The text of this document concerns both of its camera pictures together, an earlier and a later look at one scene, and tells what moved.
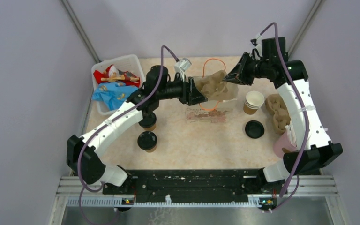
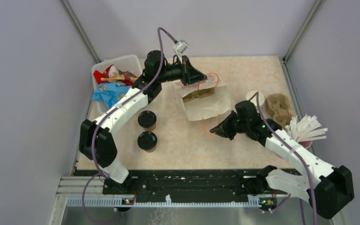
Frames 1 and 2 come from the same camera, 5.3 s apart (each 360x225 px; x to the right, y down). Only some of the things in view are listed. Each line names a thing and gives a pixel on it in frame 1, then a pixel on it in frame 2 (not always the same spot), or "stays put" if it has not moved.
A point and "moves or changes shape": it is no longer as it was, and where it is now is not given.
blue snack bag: (115, 93) stays put
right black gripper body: (257, 69) -> (236, 125)
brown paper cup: (151, 150) stays put
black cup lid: (148, 122) stays put
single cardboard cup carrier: (213, 85) moves or changes shape
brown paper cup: (151, 129) stays put
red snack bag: (112, 75) stays put
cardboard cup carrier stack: (276, 106) stays put
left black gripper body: (178, 90) -> (179, 71)
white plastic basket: (129, 63) stays put
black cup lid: (147, 140) stays put
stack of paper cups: (254, 101) stays put
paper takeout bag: (220, 94) moves or changes shape
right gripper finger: (242, 78) -> (222, 130)
